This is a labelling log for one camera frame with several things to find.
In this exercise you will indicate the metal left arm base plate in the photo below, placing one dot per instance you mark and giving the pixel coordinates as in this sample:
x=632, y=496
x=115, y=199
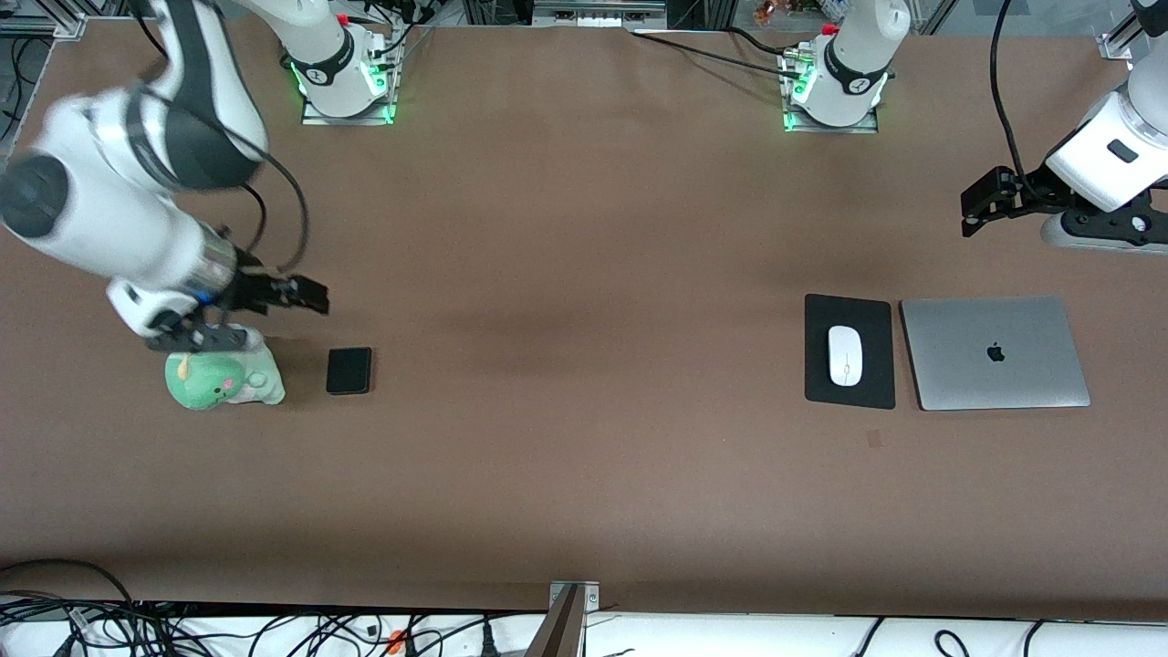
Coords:
x=830, y=127

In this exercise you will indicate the white computer mouse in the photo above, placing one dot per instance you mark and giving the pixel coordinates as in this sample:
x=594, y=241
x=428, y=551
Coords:
x=845, y=356

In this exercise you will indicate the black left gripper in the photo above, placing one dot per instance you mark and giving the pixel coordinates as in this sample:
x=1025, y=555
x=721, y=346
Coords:
x=1028, y=185

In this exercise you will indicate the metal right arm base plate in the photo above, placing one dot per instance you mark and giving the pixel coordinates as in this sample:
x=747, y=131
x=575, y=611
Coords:
x=347, y=119

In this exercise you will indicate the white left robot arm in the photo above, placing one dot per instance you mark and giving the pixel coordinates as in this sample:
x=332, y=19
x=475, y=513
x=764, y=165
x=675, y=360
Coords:
x=853, y=64

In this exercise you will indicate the black mouse pad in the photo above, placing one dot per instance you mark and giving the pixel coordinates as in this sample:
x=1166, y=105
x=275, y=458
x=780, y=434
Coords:
x=876, y=365

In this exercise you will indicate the small black square case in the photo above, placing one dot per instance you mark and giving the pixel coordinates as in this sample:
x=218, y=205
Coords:
x=349, y=370

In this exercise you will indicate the silver grey laptop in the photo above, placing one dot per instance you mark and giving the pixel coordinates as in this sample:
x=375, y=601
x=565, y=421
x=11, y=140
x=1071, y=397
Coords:
x=995, y=351

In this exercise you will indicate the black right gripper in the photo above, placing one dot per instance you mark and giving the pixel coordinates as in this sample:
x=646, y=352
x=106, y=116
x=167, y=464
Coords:
x=252, y=287

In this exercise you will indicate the green dinosaur plush toy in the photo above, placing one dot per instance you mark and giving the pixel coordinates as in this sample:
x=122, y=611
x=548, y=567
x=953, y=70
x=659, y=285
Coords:
x=219, y=383

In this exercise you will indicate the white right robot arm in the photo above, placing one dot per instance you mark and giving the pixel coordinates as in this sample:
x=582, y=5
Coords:
x=91, y=210

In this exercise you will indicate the aluminium profile rail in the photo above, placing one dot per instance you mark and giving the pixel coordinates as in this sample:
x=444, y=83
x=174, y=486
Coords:
x=1124, y=36

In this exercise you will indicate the silver metal box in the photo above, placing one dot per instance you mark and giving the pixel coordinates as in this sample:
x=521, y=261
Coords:
x=598, y=13

